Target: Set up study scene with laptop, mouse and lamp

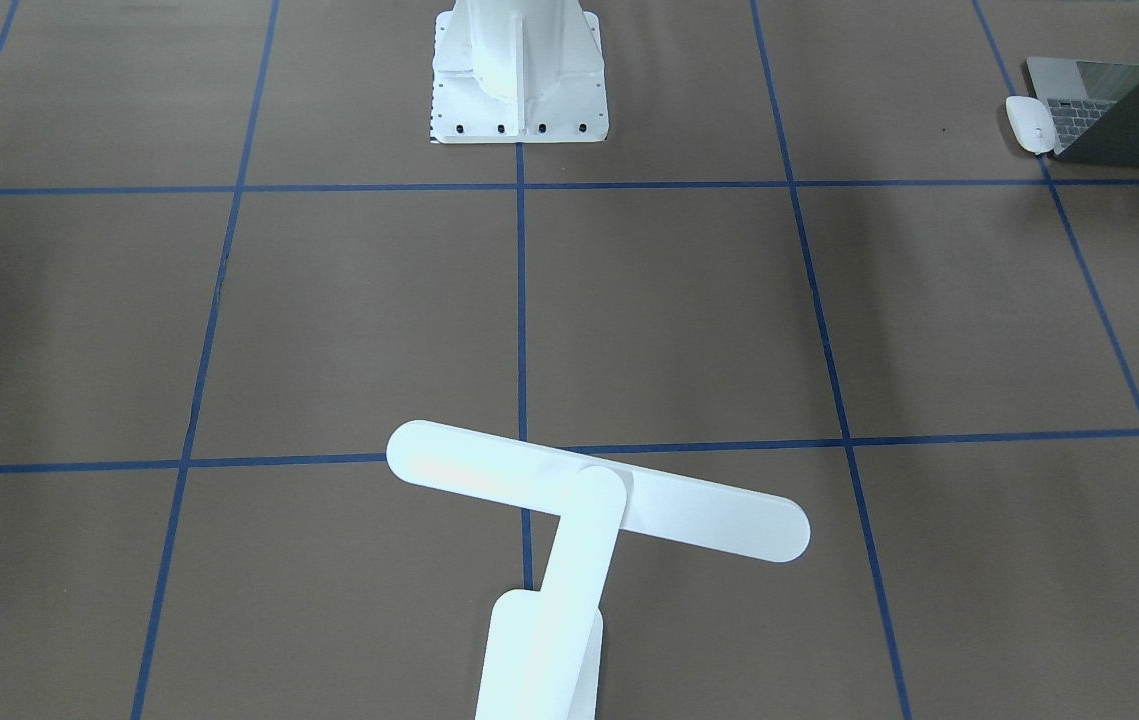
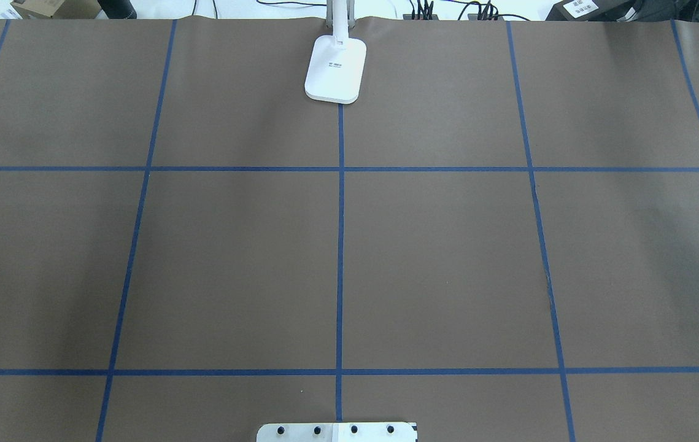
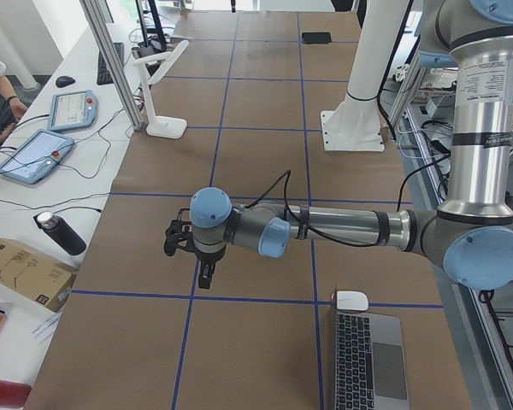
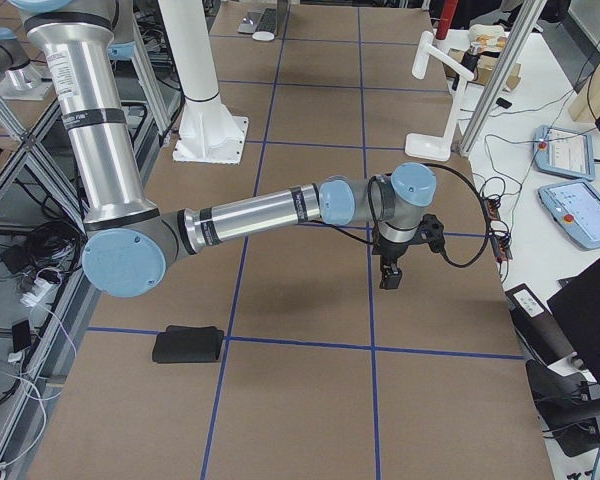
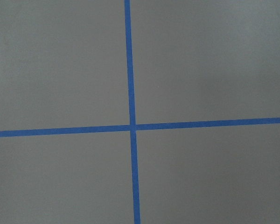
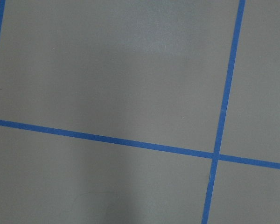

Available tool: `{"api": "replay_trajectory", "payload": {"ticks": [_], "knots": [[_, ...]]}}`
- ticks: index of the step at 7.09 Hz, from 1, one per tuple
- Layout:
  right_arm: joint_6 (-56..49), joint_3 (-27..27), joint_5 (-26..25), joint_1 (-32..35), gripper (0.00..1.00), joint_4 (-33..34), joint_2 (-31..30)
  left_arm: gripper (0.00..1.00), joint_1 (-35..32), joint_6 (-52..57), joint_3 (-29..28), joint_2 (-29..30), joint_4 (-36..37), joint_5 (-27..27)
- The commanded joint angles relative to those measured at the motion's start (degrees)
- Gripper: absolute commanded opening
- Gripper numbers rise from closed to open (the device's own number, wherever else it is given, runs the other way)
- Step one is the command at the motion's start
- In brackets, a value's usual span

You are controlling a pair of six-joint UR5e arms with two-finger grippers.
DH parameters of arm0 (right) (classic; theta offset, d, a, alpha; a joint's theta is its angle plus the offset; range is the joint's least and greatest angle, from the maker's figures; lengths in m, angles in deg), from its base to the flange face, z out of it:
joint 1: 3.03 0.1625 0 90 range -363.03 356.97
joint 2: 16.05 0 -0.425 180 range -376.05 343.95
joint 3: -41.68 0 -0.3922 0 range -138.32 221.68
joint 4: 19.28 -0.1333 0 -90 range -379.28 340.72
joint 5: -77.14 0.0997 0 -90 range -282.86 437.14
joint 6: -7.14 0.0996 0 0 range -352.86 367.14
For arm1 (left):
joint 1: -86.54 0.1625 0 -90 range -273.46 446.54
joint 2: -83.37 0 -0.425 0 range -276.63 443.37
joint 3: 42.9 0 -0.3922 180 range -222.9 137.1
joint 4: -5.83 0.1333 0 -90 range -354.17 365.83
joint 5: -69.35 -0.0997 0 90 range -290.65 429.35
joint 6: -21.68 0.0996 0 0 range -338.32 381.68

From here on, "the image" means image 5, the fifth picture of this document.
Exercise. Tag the brown paper table cover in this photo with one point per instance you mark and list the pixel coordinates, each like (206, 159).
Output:
(139, 111)

